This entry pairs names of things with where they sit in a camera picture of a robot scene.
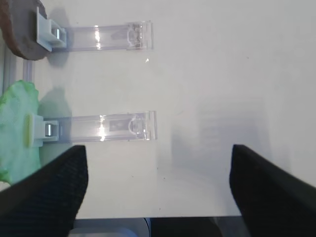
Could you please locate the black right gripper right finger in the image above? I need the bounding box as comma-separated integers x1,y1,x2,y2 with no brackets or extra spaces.
229,145,316,237

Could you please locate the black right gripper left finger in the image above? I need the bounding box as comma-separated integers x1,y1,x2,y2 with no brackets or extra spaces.
0,145,88,237

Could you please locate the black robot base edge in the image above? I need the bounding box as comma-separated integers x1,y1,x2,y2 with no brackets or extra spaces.
144,216,250,237

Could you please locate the white lettuce pusher block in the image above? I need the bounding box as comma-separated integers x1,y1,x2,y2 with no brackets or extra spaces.
26,114,59,147

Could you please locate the upright green lettuce leaf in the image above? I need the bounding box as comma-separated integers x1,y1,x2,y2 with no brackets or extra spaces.
0,80,41,185

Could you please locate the clear lettuce holder track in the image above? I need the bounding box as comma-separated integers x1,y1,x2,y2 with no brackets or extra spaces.
57,111,158,143

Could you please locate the upright brown meat patty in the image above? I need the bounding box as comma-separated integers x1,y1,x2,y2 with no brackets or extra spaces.
0,0,49,61

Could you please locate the white patty pusher block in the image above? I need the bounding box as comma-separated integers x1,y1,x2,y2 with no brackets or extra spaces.
36,7,67,52

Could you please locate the clear patty holder track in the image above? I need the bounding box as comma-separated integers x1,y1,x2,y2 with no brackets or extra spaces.
63,21,154,52

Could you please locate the clear right long rail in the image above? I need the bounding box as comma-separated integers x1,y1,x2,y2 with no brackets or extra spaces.
0,45,34,94

